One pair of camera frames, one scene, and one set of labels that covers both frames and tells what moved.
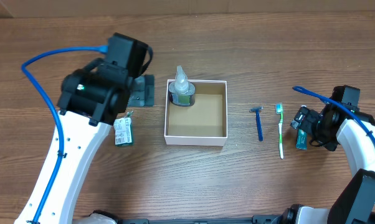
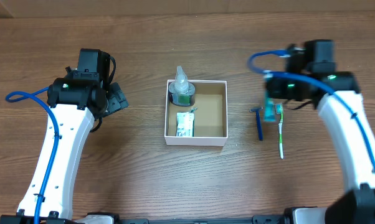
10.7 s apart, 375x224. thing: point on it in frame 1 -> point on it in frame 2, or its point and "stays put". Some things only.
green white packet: [124, 131] -> [185, 122]
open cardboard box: [203, 123] stays put
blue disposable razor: [257, 110] stays put
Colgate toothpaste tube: [302, 140] -> [270, 110]
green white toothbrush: [278, 111] stays put
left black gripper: [141, 91] -> [116, 100]
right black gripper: [301, 119] -> [275, 88]
